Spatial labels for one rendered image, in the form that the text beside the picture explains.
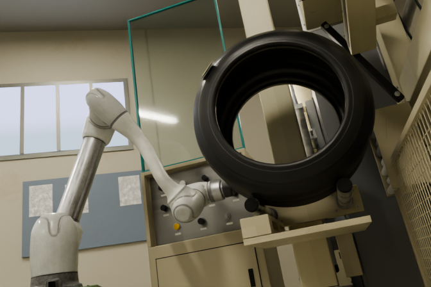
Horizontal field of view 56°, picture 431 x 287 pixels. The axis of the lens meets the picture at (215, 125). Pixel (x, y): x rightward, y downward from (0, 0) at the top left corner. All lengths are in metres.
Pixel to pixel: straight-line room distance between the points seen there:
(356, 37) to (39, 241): 1.35
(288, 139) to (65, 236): 0.91
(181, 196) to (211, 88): 0.47
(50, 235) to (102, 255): 2.64
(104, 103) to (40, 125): 2.80
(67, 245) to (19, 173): 2.94
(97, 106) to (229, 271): 0.92
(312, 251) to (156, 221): 0.83
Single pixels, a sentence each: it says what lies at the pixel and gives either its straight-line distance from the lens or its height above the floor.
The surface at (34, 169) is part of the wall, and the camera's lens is 4.42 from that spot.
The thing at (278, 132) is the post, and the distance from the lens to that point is 1.68.
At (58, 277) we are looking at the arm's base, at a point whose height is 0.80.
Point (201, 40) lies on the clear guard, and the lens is 2.27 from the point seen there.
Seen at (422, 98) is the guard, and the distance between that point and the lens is 0.94.
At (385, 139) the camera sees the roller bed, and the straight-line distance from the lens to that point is 1.59.
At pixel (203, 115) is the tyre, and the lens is 1.29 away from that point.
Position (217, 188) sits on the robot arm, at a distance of 1.70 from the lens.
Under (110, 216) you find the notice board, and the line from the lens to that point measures 4.19.
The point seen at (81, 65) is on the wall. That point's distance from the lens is 4.84.
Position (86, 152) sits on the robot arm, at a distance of 1.87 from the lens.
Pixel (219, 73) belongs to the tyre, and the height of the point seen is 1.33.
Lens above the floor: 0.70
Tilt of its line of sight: 21 degrees up
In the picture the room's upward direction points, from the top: 10 degrees counter-clockwise
